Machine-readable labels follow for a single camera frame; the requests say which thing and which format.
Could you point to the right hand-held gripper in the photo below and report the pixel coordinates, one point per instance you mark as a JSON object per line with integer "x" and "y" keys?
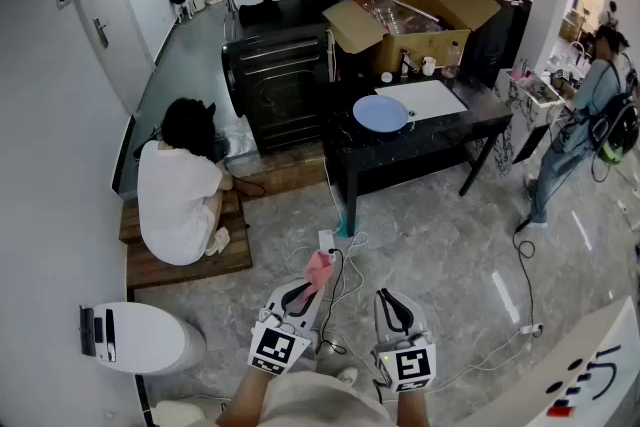
{"x": 407, "y": 365}

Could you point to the white oval appliance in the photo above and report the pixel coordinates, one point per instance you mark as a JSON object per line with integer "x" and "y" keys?
{"x": 140, "y": 337}

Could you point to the white cup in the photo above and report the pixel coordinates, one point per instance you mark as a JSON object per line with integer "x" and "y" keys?
{"x": 428, "y": 66}

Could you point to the white door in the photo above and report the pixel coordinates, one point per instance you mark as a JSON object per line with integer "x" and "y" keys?
{"x": 105, "y": 15}

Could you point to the person's shoe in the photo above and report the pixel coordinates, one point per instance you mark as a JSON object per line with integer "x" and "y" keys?
{"x": 347, "y": 375}

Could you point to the black cloth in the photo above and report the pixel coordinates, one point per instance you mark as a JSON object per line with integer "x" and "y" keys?
{"x": 260, "y": 12}

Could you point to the person's right forearm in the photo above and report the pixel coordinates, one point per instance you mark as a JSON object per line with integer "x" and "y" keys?
{"x": 411, "y": 410}

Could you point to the large open cardboard box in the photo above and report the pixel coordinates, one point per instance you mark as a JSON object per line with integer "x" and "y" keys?
{"x": 425, "y": 47}

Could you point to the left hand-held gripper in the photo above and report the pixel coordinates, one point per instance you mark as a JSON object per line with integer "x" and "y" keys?
{"x": 277, "y": 347}

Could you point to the wooden platform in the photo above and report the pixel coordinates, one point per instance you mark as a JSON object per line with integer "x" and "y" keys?
{"x": 190, "y": 265}

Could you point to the blue round plate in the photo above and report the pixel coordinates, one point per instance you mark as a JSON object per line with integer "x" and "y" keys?
{"x": 380, "y": 112}

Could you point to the large clear plastic bottle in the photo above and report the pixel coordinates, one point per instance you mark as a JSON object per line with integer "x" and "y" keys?
{"x": 390, "y": 12}

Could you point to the small clear plastic bottle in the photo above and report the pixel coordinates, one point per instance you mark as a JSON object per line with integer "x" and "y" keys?
{"x": 451, "y": 62}

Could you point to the person's left forearm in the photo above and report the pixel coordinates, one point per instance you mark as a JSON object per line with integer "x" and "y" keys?
{"x": 245, "y": 397}

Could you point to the person in white shirt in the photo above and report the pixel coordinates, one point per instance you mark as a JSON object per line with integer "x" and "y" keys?
{"x": 320, "y": 402}

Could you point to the pink cloth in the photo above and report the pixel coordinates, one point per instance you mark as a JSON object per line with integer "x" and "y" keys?
{"x": 317, "y": 267}

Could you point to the white power strip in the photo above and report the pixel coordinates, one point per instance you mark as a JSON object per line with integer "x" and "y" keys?
{"x": 531, "y": 329}
{"x": 326, "y": 240}

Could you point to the white soap dish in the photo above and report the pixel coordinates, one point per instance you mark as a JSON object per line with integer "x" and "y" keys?
{"x": 387, "y": 76}

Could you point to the black marble vanity table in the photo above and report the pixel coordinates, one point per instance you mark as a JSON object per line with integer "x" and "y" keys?
{"x": 400, "y": 150}

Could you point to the white marble cabinet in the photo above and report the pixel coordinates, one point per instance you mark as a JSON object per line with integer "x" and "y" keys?
{"x": 525, "y": 115}

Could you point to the chrome faucet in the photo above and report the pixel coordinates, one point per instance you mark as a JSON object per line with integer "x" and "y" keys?
{"x": 406, "y": 62}

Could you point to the white printed table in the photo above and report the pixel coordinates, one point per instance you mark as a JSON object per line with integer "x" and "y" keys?
{"x": 575, "y": 365}

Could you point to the metal rod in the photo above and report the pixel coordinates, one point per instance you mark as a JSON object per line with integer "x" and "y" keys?
{"x": 415, "y": 11}

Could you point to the white sink basin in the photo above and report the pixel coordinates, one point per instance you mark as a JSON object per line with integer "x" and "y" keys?
{"x": 425, "y": 97}

